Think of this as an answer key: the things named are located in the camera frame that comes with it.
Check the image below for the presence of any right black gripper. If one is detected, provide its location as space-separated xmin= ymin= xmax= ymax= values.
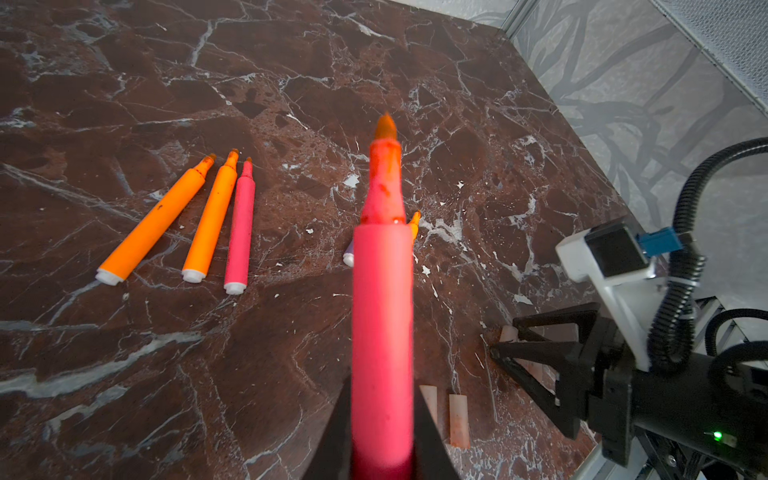
xmin=489 ymin=302 xmax=767 ymax=479

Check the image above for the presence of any pink marker left group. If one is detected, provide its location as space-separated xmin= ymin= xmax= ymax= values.
xmin=224 ymin=157 xmax=256 ymax=295

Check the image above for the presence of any orange marker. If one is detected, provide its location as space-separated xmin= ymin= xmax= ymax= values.
xmin=95 ymin=155 xmax=216 ymax=286
xmin=409 ymin=211 xmax=422 ymax=240
xmin=182 ymin=149 xmax=239 ymax=283

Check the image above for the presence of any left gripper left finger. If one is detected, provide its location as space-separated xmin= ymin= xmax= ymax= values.
xmin=302 ymin=377 xmax=352 ymax=480

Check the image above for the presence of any purple marker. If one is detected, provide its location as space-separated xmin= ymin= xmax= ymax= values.
xmin=342 ymin=240 xmax=354 ymax=268

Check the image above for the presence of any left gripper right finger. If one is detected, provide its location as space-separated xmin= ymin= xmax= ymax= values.
xmin=412 ymin=385 xmax=460 ymax=480

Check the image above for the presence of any black corrugated cable right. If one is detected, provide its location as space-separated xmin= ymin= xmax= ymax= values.
xmin=646 ymin=136 xmax=768 ymax=376

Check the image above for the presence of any white wire mesh basket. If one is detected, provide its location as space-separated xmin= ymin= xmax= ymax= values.
xmin=653 ymin=0 xmax=767 ymax=112

